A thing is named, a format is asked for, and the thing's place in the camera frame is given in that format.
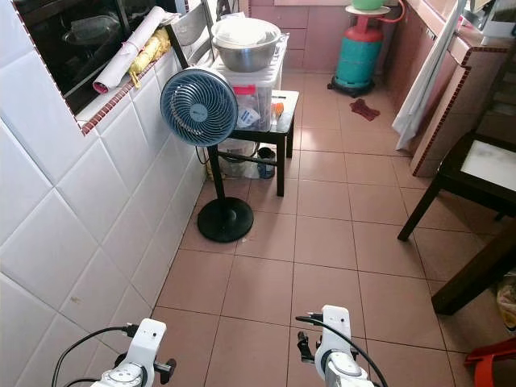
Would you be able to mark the yellow plastic bag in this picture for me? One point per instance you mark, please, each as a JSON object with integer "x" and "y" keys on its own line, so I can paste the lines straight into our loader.
{"x": 151, "y": 55}

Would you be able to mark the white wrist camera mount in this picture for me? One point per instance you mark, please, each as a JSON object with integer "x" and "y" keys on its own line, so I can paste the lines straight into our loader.
{"x": 147, "y": 345}
{"x": 335, "y": 330}

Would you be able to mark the dark wok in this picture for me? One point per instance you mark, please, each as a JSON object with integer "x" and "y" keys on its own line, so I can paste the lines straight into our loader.
{"x": 90, "y": 31}

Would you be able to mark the red plastic stool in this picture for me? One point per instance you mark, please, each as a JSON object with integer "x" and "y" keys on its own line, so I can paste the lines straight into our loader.
{"x": 492, "y": 364}

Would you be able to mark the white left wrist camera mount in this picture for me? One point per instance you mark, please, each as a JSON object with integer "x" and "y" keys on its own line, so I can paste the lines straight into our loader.
{"x": 147, "y": 345}

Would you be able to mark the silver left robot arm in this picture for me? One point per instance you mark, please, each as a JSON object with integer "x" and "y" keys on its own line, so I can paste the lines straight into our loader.
{"x": 126, "y": 377}

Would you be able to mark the dark red floor cloth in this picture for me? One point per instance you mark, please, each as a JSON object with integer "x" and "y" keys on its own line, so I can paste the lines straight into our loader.
{"x": 364, "y": 109}

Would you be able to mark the clear plastic storage box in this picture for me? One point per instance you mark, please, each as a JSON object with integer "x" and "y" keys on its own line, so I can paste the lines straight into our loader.
{"x": 260, "y": 87}

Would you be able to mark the black metal chair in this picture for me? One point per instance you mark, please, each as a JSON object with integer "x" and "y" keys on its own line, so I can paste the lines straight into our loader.
{"x": 189, "y": 26}

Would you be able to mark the red-brown cabinet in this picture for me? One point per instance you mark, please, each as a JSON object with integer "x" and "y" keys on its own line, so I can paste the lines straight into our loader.
{"x": 310, "y": 36}

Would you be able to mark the white hanging cloth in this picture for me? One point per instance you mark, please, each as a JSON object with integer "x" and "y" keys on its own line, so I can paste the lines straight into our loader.
{"x": 423, "y": 89}

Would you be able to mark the white plate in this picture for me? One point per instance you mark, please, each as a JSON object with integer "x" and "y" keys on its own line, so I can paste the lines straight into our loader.
{"x": 246, "y": 31}

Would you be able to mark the small black side table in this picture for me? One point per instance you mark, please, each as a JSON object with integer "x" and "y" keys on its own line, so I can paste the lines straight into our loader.
{"x": 285, "y": 129}

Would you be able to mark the white rolled paper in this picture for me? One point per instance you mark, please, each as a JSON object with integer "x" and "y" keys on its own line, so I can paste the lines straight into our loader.
{"x": 131, "y": 50}

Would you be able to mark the dark wooden table white top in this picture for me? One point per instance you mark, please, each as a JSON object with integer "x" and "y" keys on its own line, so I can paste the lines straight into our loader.
{"x": 463, "y": 181}

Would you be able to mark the brown tiled counter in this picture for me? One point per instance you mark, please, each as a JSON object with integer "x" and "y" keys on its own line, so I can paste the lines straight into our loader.
{"x": 455, "y": 105}

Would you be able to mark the yellowish plastic bag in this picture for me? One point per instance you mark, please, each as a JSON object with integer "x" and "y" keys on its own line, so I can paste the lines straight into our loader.
{"x": 509, "y": 302}

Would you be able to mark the green gas cylinder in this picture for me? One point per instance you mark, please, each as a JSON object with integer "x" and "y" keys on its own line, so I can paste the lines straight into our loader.
{"x": 359, "y": 58}

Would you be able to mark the blue-grey standing fan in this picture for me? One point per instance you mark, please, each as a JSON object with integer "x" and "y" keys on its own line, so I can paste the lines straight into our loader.
{"x": 199, "y": 107}

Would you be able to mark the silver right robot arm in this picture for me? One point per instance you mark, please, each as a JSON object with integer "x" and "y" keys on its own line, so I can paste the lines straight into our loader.
{"x": 347, "y": 371}

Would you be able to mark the clear plastic bag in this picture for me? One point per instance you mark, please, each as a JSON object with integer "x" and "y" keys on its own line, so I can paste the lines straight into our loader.
{"x": 242, "y": 160}

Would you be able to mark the small orange item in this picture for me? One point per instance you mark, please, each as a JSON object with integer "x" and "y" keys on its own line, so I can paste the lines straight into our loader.
{"x": 278, "y": 108}

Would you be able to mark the steel mixing bowl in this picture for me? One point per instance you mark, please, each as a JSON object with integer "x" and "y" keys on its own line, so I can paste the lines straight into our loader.
{"x": 246, "y": 58}

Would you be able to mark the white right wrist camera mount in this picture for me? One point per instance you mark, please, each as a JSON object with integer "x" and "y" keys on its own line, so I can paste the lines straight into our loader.
{"x": 335, "y": 330}

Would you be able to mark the green bowl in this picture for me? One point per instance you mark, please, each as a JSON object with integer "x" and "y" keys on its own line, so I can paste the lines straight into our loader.
{"x": 368, "y": 3}

